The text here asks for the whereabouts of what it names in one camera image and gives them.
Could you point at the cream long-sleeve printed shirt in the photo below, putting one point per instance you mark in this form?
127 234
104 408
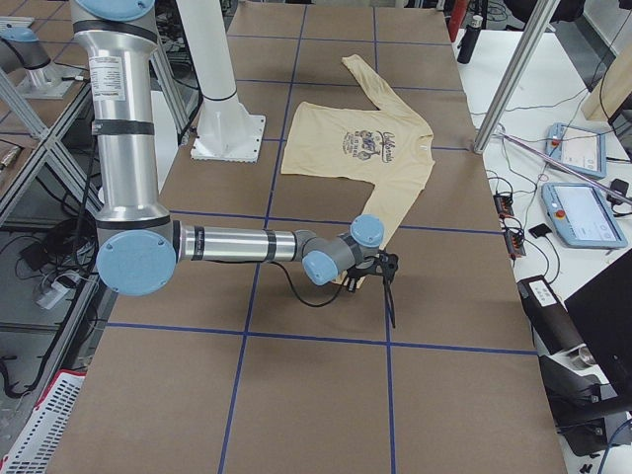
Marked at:
389 147

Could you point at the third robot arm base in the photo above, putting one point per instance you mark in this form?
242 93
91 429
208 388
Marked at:
45 79

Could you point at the small electronics board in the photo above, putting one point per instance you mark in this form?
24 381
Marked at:
504 205

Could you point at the black box with label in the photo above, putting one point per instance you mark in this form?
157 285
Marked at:
547 315

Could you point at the long reacher grabber stick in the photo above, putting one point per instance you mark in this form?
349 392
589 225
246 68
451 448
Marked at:
565 168

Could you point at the lower blue teach pendant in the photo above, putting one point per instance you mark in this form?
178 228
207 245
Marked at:
580 217

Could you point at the blue teach pendant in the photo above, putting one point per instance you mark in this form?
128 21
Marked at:
580 149
580 217

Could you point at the black monitor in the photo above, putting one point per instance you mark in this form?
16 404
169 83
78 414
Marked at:
601 312

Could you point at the upper blue teach pendant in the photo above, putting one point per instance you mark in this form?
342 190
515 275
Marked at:
580 149

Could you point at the black water bottle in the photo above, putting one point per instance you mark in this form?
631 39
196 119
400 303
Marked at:
468 41

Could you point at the red cylinder bottle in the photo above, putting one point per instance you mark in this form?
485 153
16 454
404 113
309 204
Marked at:
457 16

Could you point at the white power strip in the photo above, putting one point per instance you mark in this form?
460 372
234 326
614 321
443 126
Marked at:
57 290

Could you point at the white plastic basket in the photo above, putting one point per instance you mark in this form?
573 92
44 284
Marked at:
40 437

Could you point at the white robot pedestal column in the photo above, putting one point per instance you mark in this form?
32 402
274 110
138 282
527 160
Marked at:
226 131

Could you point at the aluminium frame post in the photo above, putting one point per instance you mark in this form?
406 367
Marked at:
529 40

